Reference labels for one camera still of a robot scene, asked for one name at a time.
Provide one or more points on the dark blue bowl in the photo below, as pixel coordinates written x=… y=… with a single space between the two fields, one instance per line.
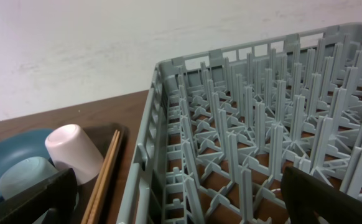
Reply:
x=23 y=146

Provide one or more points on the wooden chopstick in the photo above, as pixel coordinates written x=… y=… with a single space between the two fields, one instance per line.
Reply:
x=98 y=201
x=102 y=175

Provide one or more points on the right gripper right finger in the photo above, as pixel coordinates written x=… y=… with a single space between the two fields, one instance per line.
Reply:
x=306 y=197

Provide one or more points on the grey dishwasher rack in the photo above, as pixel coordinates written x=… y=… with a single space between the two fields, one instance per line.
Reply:
x=220 y=127

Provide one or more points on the light blue cup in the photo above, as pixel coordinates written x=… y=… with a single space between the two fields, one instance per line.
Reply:
x=24 y=175

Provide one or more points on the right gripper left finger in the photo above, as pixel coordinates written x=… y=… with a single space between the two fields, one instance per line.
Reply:
x=57 y=192

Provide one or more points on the pink cup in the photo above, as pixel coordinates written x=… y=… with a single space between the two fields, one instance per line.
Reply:
x=70 y=147

